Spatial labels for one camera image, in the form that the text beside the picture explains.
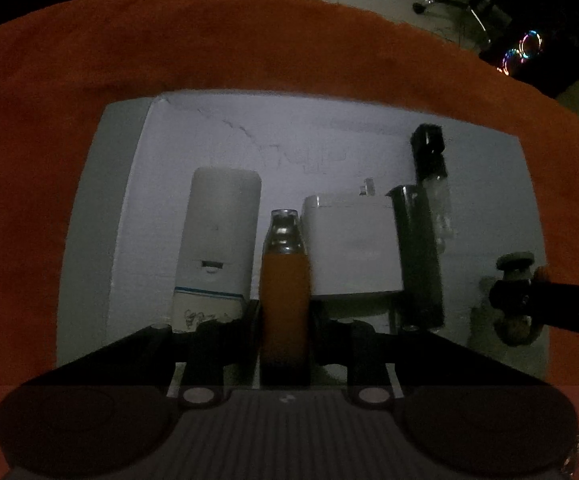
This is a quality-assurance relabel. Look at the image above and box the orange blanket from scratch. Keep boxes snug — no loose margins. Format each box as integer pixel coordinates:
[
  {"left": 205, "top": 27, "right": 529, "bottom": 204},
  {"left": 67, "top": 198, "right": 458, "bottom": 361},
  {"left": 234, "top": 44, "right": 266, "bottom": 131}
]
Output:
[{"left": 0, "top": 0, "right": 579, "bottom": 480}]

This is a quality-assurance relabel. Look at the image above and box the white cylindrical bottle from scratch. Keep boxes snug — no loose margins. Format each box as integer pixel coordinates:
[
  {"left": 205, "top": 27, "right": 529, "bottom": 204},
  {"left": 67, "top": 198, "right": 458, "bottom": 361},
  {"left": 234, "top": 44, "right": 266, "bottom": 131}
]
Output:
[{"left": 172, "top": 166, "right": 263, "bottom": 336}]

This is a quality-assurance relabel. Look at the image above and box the black rectangular case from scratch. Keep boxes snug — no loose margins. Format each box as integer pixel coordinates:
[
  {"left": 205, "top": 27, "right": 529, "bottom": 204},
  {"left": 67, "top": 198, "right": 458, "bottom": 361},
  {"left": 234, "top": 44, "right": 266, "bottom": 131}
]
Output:
[{"left": 387, "top": 185, "right": 445, "bottom": 332}]

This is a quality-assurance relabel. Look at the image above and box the orange bottle with silver cap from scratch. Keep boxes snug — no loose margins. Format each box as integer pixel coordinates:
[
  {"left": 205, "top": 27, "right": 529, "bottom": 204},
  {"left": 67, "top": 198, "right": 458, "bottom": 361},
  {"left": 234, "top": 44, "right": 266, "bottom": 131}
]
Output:
[{"left": 260, "top": 207, "right": 313, "bottom": 387}]

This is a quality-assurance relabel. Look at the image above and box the white charger adapter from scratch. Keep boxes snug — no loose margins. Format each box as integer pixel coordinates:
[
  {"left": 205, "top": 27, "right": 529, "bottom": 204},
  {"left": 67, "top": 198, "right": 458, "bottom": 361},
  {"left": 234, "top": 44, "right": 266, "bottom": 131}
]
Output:
[{"left": 300, "top": 177, "right": 405, "bottom": 297}]

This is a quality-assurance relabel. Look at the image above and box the computer case with coloured fans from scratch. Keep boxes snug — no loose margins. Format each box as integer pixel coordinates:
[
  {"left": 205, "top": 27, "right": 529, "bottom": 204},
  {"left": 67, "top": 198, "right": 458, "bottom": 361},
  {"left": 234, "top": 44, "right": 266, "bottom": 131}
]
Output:
[{"left": 478, "top": 7, "right": 579, "bottom": 100}]

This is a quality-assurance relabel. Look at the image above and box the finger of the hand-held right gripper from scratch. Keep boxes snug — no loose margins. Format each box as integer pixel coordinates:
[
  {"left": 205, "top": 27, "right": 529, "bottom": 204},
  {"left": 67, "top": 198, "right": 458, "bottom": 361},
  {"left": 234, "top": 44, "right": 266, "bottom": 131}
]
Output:
[{"left": 488, "top": 253, "right": 579, "bottom": 347}]

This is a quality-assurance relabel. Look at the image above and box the white box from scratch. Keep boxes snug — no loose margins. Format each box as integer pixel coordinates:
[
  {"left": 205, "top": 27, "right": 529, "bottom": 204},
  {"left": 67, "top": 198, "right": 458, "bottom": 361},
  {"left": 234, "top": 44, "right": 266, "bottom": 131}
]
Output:
[{"left": 56, "top": 91, "right": 550, "bottom": 392}]

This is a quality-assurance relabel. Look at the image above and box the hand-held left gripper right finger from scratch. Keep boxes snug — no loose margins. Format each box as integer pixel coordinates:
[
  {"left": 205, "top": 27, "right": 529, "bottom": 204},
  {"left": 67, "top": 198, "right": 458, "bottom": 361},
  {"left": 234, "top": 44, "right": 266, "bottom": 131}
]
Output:
[{"left": 309, "top": 304, "right": 546, "bottom": 407}]

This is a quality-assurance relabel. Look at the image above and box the clear spray tube black cap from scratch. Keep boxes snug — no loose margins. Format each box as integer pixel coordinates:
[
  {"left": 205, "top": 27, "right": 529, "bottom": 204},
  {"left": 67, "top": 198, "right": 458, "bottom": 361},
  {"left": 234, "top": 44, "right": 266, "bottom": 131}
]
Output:
[{"left": 409, "top": 123, "right": 458, "bottom": 252}]

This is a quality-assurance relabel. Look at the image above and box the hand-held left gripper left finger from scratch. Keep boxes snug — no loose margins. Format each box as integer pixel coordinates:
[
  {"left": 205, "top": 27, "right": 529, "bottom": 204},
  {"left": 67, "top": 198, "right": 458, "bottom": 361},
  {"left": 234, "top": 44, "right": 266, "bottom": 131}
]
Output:
[{"left": 56, "top": 300, "right": 263, "bottom": 407}]

